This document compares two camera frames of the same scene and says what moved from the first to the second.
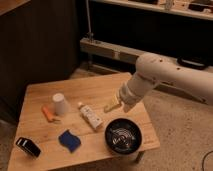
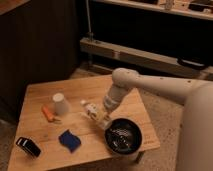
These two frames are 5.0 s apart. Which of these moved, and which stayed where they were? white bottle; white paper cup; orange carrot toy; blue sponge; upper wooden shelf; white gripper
Moved: white gripper; white bottle
Stayed: white paper cup; blue sponge; upper wooden shelf; orange carrot toy
